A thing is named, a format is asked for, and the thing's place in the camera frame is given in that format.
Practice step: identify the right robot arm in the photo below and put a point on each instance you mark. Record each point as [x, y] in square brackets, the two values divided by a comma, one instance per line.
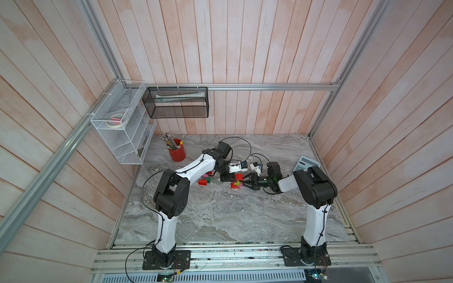
[319, 193]

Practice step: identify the grey calculator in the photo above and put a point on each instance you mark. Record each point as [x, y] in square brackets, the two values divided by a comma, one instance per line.
[304, 163]

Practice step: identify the black mesh basket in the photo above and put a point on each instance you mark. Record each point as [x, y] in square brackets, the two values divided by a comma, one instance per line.
[177, 102]

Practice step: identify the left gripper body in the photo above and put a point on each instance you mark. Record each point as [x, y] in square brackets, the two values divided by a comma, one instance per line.
[226, 176]

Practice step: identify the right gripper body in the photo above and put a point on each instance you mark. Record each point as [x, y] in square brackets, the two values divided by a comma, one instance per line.
[259, 182]

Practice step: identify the white wire shelf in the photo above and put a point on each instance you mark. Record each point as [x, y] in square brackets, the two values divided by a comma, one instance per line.
[129, 145]

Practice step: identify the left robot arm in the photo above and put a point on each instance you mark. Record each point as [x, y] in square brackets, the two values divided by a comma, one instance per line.
[171, 196]

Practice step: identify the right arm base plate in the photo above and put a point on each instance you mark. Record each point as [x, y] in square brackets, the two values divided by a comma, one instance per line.
[305, 256]

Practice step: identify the red pen cup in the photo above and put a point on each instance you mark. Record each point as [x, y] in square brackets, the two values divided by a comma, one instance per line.
[178, 153]

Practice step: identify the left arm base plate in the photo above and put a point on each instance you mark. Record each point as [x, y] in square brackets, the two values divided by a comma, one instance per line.
[174, 260]

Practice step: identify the tape roll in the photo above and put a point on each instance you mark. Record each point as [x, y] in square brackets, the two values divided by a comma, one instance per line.
[117, 120]

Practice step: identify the pens in cup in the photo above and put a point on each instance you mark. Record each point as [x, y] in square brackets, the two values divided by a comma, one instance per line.
[172, 144]

